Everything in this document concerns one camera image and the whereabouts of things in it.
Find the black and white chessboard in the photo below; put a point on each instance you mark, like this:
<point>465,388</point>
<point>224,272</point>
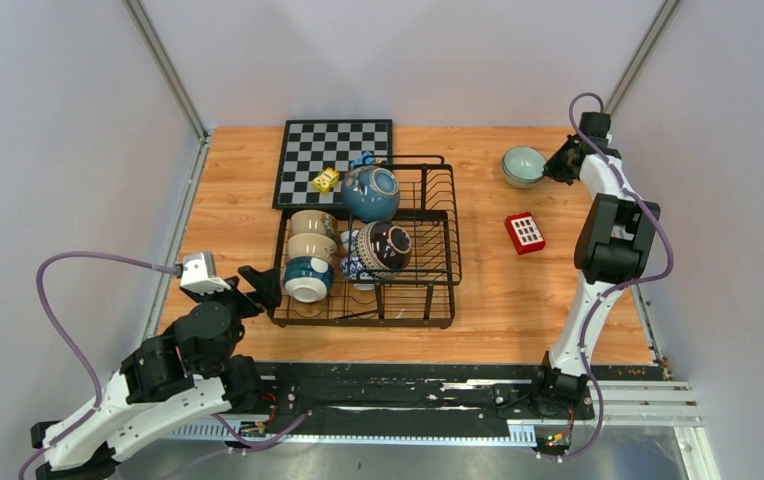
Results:
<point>312,146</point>

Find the black wire dish rack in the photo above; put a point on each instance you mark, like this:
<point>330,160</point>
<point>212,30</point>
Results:
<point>422,295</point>

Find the red toy window brick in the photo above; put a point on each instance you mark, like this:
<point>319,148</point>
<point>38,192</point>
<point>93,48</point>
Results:
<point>524,233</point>

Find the beige floral bowl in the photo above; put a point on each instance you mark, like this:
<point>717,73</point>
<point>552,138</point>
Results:
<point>313,245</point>
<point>313,221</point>

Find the blue yellow toy brick car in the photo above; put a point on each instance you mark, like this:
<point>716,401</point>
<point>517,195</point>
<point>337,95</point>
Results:
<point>367,158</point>

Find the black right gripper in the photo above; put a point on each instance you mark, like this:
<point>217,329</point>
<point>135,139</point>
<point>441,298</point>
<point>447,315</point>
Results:
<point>553,167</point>

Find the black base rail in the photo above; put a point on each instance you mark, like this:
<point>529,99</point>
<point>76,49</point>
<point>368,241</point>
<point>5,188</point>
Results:
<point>444,404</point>

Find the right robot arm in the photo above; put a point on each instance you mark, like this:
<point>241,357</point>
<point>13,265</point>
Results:
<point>612,249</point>

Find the blue white geometric bowl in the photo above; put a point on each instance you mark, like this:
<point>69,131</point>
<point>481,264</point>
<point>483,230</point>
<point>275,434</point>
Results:
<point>356,273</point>

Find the yellow owl toy block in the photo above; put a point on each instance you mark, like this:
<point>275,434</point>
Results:
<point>326,180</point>

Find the teal white dotted bowl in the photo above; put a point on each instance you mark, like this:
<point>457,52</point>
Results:
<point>308,279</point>

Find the black patterned rim bowl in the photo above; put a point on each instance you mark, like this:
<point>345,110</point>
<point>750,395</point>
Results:
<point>384,248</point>

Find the aluminium frame post left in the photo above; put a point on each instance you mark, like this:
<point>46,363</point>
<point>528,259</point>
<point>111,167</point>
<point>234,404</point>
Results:
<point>151,38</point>

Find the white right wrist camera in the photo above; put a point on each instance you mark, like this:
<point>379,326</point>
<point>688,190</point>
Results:
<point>596,126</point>

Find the white blue rose bowl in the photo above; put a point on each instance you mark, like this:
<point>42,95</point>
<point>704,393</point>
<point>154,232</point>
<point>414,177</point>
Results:
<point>349,241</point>

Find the beige floral bowl upper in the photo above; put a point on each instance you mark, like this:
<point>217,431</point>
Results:
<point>313,221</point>

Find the aluminium frame post right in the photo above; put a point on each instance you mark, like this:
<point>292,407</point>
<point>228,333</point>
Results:
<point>651,36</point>

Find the white grid pattern bowl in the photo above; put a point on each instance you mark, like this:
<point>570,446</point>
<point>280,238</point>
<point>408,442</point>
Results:
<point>523,162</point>

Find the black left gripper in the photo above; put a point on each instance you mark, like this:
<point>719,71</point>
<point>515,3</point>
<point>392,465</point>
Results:
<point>267,284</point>

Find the pale green celadon bowl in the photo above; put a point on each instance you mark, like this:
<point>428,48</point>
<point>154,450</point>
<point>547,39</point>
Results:
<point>522,183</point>

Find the aluminium frame post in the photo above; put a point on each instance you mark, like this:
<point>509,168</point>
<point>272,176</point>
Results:
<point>651,36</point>
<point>151,38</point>

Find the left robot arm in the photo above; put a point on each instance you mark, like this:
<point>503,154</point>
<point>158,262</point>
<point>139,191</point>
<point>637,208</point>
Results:
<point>189,371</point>

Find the teal glazed large bowl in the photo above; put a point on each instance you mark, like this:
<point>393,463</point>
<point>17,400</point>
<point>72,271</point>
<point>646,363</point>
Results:
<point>371,193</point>

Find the beige floral bowl lower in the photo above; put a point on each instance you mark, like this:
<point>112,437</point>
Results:
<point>313,245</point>

